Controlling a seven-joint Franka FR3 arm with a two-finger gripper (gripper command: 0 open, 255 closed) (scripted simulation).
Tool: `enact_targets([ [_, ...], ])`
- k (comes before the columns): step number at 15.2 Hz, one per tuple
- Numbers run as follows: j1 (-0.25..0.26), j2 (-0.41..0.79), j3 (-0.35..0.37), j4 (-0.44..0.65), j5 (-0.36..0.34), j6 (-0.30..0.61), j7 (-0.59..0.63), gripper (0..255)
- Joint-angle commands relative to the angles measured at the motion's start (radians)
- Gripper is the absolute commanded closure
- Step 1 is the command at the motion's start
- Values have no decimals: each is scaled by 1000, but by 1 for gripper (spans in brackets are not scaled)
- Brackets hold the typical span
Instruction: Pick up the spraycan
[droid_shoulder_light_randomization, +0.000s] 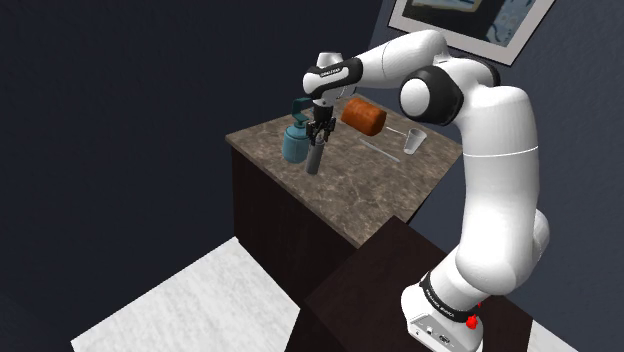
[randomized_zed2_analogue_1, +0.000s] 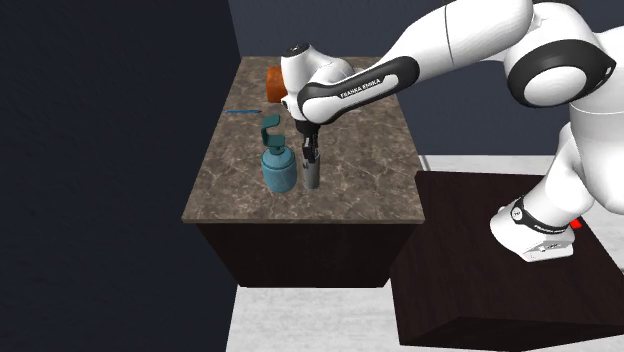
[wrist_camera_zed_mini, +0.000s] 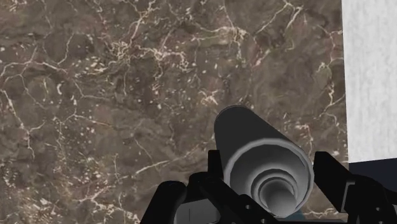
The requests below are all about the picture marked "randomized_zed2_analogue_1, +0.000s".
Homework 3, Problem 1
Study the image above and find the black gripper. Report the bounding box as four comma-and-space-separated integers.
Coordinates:
295, 119, 321, 165

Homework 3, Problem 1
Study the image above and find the grey cylindrical cup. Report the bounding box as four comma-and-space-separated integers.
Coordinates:
302, 149, 321, 191

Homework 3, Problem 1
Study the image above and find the teal soap dispenser bottle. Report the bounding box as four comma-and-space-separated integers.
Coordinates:
260, 113, 298, 194

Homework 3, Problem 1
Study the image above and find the dark cabinet with marble top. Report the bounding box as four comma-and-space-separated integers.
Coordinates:
181, 55, 426, 289

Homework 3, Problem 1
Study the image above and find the orange brick block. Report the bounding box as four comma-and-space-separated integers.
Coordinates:
265, 66, 289, 104

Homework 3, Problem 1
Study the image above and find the dark wooden robot stand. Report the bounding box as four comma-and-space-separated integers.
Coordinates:
388, 169, 624, 352

